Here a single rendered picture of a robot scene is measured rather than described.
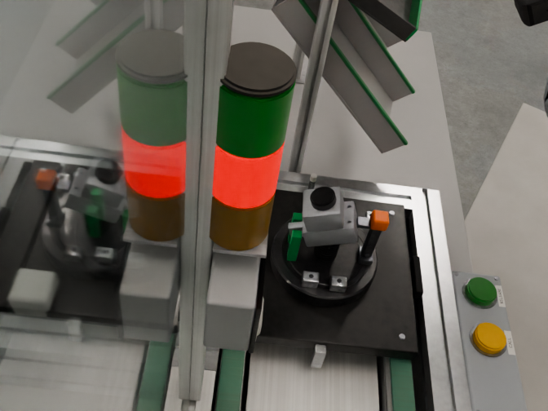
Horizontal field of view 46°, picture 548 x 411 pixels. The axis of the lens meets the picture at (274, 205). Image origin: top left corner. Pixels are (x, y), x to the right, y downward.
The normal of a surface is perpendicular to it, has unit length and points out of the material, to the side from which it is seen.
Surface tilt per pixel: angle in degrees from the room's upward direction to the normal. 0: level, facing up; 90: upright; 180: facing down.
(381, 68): 90
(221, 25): 90
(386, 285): 0
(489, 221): 0
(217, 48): 90
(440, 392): 0
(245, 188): 90
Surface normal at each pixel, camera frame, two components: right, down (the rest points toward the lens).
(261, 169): 0.42, 0.72
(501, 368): 0.12, -0.65
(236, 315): -0.06, 0.75
